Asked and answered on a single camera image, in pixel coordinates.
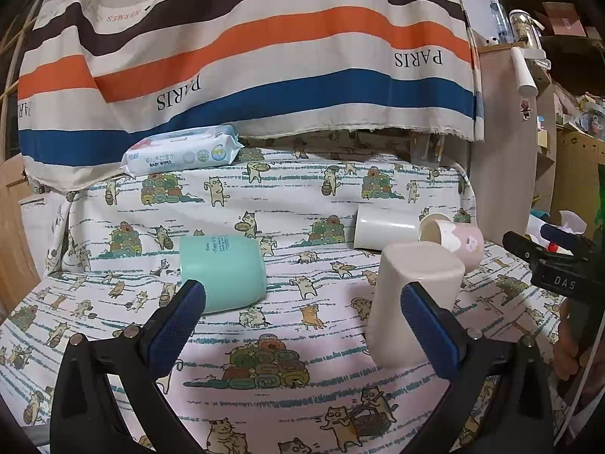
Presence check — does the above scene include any baby wipes pack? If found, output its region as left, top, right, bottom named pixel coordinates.
left=120, top=124, right=245, bottom=179

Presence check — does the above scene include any person's right hand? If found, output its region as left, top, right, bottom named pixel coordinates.
left=552, top=300, right=585, bottom=381

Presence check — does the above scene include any pink cup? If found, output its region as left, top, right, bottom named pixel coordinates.
left=419, top=213, right=486, bottom=275

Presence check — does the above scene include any glass jar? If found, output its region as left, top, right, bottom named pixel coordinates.
left=509, top=8, right=543, bottom=47

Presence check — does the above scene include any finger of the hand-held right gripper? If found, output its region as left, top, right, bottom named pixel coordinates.
left=540, top=223, right=584, bottom=252
left=502, top=230, right=545, bottom=262

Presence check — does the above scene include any striped cloth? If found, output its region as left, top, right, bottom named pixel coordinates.
left=16, top=0, right=486, bottom=196

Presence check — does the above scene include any beige cup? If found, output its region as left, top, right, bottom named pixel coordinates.
left=366, top=240, right=467, bottom=370

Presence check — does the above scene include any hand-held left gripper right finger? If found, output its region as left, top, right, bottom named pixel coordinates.
left=399, top=281, right=555, bottom=454

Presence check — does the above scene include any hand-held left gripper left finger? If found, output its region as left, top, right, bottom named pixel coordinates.
left=50, top=279, right=209, bottom=454

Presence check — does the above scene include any cardboard box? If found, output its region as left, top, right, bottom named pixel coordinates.
left=540, top=2, right=588, bottom=37

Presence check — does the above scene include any white cup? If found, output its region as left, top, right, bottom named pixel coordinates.
left=353, top=204, right=432, bottom=252

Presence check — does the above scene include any wooden cabinet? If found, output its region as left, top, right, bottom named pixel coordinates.
left=470, top=40, right=559, bottom=249

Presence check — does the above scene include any mint green cup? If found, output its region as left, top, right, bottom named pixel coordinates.
left=178, top=234, right=268, bottom=314

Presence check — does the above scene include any clear plastic bottle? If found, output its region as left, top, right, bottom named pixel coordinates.
left=489, top=0, right=514, bottom=44

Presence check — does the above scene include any wooden door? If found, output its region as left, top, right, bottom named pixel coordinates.
left=0, top=154, right=42, bottom=325

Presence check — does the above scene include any cat printed blanket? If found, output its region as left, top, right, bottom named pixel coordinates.
left=0, top=142, right=584, bottom=454

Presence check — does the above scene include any white tissue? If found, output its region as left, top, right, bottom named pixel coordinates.
left=559, top=210, right=588, bottom=233

